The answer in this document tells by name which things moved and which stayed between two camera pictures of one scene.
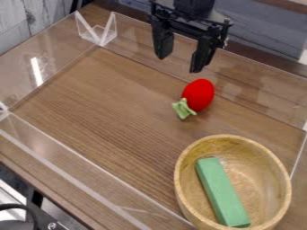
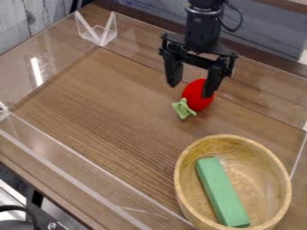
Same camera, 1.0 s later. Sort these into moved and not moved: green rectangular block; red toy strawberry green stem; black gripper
Moved: black gripper
Not moved: green rectangular block; red toy strawberry green stem
